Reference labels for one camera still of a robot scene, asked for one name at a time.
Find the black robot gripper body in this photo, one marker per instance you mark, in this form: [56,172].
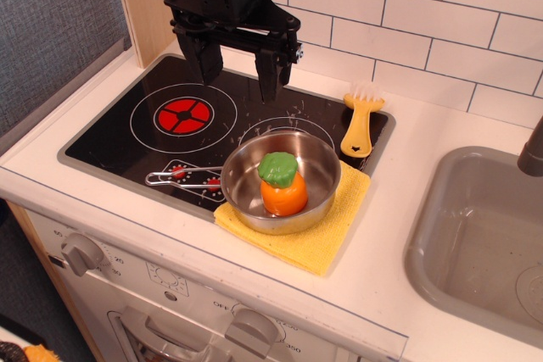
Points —
[252,26]

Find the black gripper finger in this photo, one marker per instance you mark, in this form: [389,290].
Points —
[204,57]
[273,74]

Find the yellow dish brush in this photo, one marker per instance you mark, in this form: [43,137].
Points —
[364,98]

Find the black toy stovetop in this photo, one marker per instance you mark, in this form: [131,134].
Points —
[195,147]

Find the stainless steel pot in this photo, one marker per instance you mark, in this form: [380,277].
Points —
[239,182]

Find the orange toy carrot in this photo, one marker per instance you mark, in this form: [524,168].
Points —
[282,188]

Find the yellow cloth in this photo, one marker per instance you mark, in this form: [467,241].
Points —
[312,250]

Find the grey left oven knob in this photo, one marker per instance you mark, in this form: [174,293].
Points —
[81,253]

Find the grey oven knob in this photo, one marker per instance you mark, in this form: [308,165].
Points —
[253,332]
[81,253]

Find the grey right oven knob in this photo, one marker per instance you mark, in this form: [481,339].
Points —
[253,332]

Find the grey sink basin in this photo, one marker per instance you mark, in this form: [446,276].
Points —
[476,247]

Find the grey faucet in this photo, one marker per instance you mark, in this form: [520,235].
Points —
[530,160]

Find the orange plush toy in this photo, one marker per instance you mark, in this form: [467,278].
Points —
[12,352]

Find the wooden side post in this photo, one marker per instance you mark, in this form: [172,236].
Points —
[149,28]

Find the grey oven door handle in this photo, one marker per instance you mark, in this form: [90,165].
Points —
[172,340]

